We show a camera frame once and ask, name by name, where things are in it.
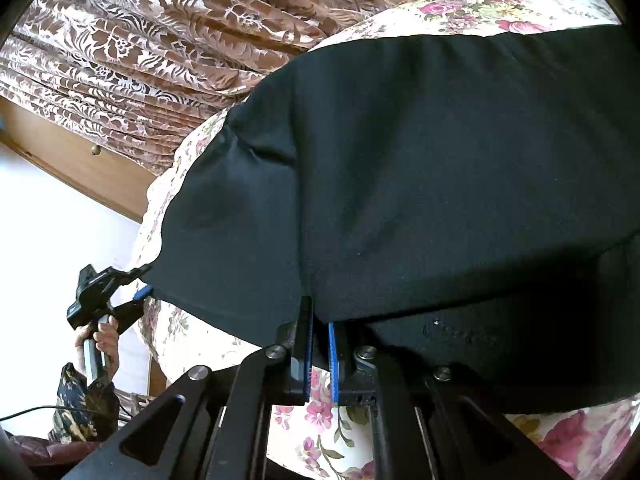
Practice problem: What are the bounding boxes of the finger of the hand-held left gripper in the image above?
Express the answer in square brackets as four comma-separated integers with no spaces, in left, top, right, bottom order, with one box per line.
[106,266,152,285]
[111,284,153,336]

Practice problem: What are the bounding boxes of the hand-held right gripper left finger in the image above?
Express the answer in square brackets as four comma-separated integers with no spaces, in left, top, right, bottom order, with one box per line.
[60,295,316,480]

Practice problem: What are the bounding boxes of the person's left forearm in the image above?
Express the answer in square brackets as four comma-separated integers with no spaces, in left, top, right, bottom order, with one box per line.
[47,362,121,443]

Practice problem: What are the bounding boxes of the black pants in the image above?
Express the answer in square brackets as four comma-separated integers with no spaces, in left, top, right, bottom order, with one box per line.
[147,22,640,416]

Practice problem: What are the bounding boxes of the dark red cushion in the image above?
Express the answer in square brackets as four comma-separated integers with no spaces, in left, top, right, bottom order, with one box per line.
[0,430,103,468]

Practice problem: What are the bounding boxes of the thin black cable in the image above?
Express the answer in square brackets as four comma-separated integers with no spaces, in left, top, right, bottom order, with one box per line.
[0,405,66,423]

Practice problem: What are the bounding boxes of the person's left hand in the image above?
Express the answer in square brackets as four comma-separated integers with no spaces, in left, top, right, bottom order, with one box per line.
[74,316,121,383]

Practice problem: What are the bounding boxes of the floral printed blanket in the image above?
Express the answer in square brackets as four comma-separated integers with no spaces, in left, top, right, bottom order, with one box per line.
[131,0,640,480]

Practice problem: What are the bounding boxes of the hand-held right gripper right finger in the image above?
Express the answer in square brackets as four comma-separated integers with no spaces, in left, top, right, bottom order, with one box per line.
[327,320,566,480]

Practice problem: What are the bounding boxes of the brown patterned curtain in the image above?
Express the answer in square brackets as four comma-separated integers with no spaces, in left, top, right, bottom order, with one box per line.
[0,0,591,181]

